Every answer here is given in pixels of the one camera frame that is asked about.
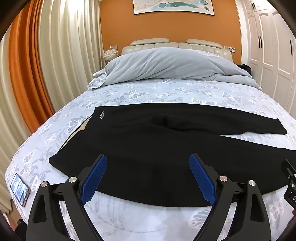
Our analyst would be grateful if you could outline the cream curtain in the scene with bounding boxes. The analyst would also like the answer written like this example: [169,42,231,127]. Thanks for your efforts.
[0,0,105,223]

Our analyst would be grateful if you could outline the cream padded headboard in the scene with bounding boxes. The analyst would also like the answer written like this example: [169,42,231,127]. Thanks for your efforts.
[121,38,233,62]

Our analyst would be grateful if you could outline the dark object beside bed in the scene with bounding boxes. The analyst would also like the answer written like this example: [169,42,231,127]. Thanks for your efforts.
[238,64,253,75]

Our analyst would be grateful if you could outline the grey duvet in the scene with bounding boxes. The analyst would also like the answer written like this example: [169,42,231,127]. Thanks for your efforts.
[87,47,261,91]

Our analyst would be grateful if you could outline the bed with butterfly-print sheet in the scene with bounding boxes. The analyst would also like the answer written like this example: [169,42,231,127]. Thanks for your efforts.
[5,77,296,241]

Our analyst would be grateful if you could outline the white flower bouquet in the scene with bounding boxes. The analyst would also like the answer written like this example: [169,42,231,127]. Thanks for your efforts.
[103,49,119,62]

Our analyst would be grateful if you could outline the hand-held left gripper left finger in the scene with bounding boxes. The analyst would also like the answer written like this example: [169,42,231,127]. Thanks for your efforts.
[26,154,108,241]

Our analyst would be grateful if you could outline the black pants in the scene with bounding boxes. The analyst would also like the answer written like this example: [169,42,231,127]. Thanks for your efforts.
[49,103,288,207]

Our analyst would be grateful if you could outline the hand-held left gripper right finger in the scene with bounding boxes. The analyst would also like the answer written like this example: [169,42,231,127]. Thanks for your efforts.
[189,152,271,241]

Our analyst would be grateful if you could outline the framed wall painting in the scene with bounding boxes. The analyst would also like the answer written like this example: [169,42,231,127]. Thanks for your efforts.
[132,0,214,16]

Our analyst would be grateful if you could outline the orange curtain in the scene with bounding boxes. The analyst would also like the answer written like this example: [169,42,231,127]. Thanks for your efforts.
[6,0,56,135]

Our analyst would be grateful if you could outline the smartphone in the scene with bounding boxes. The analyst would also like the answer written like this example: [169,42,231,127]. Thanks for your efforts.
[10,173,31,207]

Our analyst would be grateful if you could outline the white wardrobe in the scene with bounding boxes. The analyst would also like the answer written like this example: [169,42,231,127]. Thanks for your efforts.
[233,0,296,114]

